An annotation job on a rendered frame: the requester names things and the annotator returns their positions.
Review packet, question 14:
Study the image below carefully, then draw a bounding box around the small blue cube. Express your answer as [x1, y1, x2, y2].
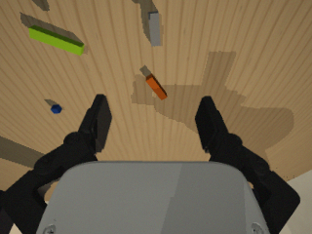
[51, 104, 62, 114]

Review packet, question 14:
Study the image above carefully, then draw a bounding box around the orange rod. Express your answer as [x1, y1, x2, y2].
[145, 73, 167, 100]

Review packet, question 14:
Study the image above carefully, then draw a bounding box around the lime green rod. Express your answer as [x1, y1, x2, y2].
[28, 25, 84, 56]

